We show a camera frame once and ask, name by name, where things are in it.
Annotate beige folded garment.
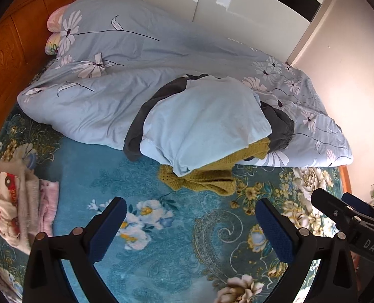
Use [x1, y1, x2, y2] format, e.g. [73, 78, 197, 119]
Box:
[0, 158, 44, 247]

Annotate cream printed folded garment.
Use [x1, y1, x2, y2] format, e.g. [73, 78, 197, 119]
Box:
[0, 170, 30, 256]

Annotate pink folded garment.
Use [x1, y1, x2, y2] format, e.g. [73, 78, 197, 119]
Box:
[37, 178, 60, 237]

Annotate pink rainbow pillow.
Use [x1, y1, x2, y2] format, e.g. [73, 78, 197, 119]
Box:
[45, 32, 63, 56]

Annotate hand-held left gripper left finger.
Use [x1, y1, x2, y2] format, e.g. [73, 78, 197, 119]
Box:
[23, 196, 127, 303]

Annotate light blue t-shirt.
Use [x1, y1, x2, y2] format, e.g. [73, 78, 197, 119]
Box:
[140, 75, 273, 177]

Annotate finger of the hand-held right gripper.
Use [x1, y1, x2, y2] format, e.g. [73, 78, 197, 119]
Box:
[311, 188, 355, 225]
[341, 192, 374, 225]

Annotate wooden headboard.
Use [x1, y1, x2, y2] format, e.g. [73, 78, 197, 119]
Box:
[0, 0, 82, 114]

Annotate dark grey pants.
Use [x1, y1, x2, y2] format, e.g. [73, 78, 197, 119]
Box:
[123, 73, 295, 161]

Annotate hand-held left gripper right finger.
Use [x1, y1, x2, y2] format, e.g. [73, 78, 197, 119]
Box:
[256, 198, 359, 303]

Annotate pale blue floral duvet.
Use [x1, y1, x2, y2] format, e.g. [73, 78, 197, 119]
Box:
[17, 0, 354, 168]

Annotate teal floral blanket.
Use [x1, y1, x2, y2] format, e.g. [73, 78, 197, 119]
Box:
[0, 60, 352, 303]

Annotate mustard knit sweater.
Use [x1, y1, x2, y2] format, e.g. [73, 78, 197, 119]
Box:
[158, 137, 271, 197]

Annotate white wardrobe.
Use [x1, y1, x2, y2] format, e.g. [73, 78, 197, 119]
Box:
[85, 0, 336, 62]

